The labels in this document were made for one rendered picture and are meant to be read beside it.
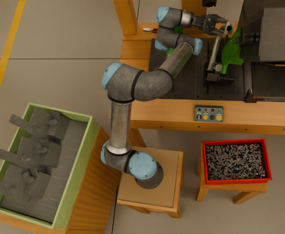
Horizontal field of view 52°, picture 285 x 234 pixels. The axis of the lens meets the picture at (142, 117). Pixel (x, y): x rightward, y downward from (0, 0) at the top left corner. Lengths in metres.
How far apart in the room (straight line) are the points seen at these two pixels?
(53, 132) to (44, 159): 0.16
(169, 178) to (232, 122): 0.45
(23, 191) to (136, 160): 0.71
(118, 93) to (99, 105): 1.67
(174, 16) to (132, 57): 0.57
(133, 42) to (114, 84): 0.88
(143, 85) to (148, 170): 0.42
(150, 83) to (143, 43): 0.89
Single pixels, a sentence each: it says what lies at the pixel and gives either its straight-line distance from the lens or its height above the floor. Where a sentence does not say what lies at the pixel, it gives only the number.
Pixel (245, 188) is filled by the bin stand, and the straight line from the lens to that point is 1.65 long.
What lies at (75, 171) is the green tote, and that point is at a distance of 1.62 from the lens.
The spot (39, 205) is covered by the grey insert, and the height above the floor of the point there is 0.85.
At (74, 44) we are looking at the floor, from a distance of 3.21.
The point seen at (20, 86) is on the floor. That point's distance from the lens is 3.20.
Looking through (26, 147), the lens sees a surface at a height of 1.00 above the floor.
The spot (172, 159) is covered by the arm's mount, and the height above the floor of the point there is 0.93.
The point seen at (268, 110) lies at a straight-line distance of 1.69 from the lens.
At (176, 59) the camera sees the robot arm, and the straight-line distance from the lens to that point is 1.20.
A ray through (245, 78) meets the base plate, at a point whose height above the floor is 0.90.
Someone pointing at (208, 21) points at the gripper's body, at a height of 1.32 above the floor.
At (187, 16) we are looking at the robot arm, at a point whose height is 1.35.
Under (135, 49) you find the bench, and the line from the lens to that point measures 1.89.
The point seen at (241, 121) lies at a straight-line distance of 1.64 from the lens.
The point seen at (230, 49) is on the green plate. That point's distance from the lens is 1.49.
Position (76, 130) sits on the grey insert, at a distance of 1.77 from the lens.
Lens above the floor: 2.41
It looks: 67 degrees down
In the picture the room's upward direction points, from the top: 21 degrees counter-clockwise
